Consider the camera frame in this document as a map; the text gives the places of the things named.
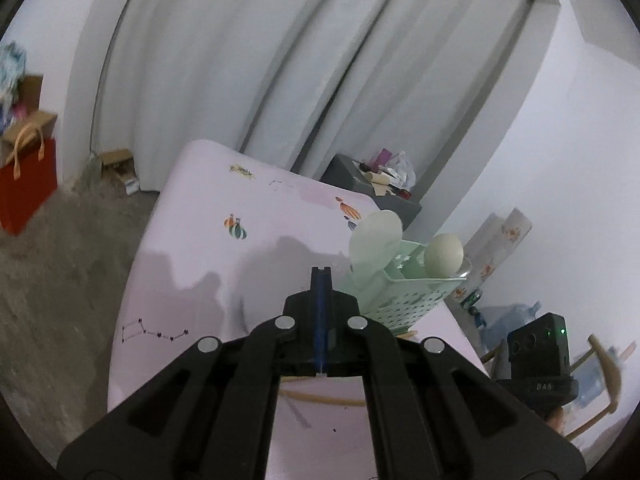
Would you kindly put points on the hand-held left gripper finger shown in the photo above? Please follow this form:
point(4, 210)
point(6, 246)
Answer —
point(315, 330)
point(326, 330)

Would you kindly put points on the wooden chopstick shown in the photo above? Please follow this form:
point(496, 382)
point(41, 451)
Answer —
point(325, 400)
point(407, 335)

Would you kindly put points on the green star-cutout utensil basket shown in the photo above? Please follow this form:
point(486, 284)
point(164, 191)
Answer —
point(415, 300)

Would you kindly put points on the pale green round bowl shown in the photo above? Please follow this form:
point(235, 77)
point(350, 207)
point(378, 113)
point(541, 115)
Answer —
point(442, 255)

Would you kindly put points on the blue water jug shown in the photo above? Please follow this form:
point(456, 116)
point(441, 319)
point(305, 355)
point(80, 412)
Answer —
point(515, 320)

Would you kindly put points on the wooden chair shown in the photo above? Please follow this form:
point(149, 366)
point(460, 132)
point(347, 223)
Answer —
point(607, 370)

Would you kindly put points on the pale green plate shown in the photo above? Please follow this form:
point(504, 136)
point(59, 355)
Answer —
point(375, 240)

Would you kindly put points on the rolled floral mat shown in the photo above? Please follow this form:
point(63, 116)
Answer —
point(505, 240)

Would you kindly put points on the pink printed tablecloth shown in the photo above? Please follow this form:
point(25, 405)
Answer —
point(200, 240)

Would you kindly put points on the grey cabinet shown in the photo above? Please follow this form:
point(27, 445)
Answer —
point(340, 172)

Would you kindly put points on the brown paper roll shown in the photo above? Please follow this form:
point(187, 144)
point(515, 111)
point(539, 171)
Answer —
point(377, 180)

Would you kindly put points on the white plastic bag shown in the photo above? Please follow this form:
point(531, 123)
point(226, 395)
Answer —
point(402, 170)

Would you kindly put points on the grey curtain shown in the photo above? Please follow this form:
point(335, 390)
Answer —
point(200, 35)
point(400, 85)

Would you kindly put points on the small open cardboard box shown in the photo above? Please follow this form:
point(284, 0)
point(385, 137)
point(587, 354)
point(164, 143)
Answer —
point(117, 157)

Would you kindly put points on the red gift bag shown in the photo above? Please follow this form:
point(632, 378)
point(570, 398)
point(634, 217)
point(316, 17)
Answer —
point(27, 185)

